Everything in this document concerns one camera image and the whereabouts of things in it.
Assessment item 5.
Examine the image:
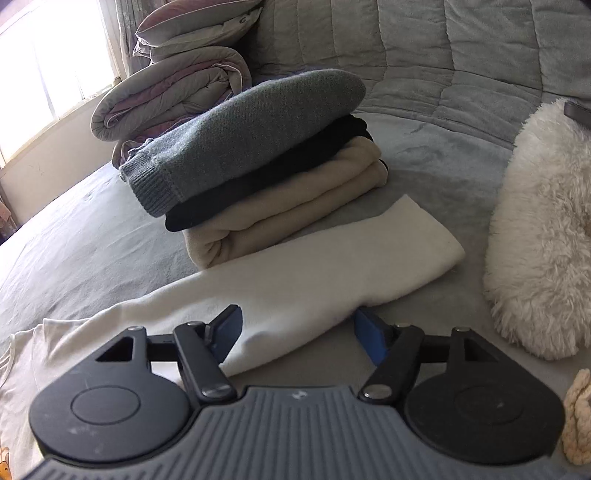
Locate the grey star-patterned curtain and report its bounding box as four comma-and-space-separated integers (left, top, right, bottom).
108, 0, 158, 79

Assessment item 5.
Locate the folded beige garment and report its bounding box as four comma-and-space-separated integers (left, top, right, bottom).
182, 137, 389, 269

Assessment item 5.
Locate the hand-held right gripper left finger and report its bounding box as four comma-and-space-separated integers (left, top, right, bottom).
76, 304, 244, 402

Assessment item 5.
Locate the dark flat tablet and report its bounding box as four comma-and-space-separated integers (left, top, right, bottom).
563, 100, 591, 121

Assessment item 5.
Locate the folded grey pink quilt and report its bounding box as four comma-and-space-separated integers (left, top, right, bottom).
90, 46, 252, 169

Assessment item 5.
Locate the beige braided rope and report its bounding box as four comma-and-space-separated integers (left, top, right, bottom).
560, 369, 591, 465

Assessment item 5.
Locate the white long-sleeve printed shirt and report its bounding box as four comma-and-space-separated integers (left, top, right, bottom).
0, 194, 465, 480

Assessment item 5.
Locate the window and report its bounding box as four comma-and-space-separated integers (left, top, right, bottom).
0, 0, 127, 167

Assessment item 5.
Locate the grey quilted headboard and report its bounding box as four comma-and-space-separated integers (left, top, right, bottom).
249, 0, 591, 153

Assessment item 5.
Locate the white plush toy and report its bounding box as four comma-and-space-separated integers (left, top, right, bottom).
482, 98, 591, 361

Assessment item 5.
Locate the folded grey knit sweater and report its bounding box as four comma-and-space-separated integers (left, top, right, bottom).
119, 69, 366, 219

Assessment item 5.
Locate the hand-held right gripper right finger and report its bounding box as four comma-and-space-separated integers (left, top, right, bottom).
353, 308, 490, 404

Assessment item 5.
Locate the folded black garment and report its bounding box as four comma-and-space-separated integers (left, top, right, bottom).
165, 114, 374, 233

